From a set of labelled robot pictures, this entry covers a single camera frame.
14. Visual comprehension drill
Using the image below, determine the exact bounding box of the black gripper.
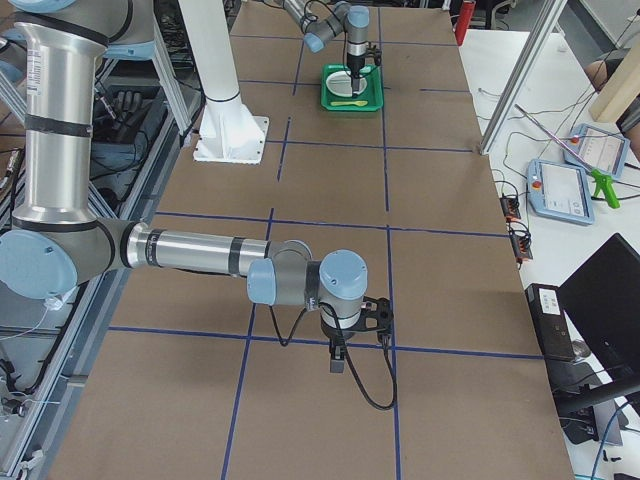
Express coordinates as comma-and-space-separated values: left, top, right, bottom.
320, 320, 357, 373
346, 55, 363, 96

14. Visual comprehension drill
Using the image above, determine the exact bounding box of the yellow plastic spoon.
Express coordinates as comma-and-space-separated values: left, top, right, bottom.
330, 100, 368, 108

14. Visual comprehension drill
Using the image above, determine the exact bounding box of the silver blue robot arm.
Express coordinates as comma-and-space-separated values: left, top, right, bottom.
276, 0, 370, 97
1, 1, 367, 372

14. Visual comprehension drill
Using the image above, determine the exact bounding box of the white round plate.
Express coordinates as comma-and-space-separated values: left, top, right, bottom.
325, 70, 368, 98

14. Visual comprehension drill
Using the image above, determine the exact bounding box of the green plastic tray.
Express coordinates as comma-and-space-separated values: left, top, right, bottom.
320, 64, 384, 112

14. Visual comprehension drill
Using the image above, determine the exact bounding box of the red tube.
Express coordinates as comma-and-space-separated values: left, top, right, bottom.
454, 0, 476, 46

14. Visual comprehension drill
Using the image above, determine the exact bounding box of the orange black connector module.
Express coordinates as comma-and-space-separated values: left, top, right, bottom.
499, 195, 522, 221

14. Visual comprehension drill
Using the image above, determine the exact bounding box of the black box device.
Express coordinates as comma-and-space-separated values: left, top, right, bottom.
525, 283, 592, 363

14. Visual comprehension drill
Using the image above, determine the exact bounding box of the near blue teach pendant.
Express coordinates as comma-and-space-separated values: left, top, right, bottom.
527, 159, 595, 225

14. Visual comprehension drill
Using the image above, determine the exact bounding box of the blue teach pendant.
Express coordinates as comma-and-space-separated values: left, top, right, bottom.
527, 159, 595, 225
564, 123, 630, 180

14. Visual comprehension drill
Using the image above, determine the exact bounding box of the person in black shirt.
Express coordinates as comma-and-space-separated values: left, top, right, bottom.
584, 49, 639, 144

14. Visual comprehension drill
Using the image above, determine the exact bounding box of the far blue teach pendant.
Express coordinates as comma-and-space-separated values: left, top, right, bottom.
564, 123, 630, 180

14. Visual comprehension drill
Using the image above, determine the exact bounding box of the silver reacher grabber tool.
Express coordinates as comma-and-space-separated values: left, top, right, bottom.
515, 104, 620, 209

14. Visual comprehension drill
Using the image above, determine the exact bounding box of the black laptop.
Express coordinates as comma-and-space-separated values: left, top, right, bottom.
559, 233, 639, 378

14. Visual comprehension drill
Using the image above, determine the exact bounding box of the wooden beam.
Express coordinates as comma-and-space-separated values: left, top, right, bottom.
589, 42, 640, 123

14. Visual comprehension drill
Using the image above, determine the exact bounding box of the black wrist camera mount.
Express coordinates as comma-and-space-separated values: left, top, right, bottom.
365, 42, 382, 67
359, 296, 394, 348

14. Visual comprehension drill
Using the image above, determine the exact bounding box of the white pedestal base plate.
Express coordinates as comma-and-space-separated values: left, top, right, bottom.
193, 97, 270, 165

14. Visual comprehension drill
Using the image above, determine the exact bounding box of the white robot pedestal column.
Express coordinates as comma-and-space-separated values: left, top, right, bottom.
179, 0, 240, 103

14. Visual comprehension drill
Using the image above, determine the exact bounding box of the aluminium frame post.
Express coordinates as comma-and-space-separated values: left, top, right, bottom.
479, 0, 567, 155

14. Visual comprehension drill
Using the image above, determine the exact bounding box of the aluminium side frame rail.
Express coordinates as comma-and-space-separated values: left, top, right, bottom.
0, 19, 206, 480

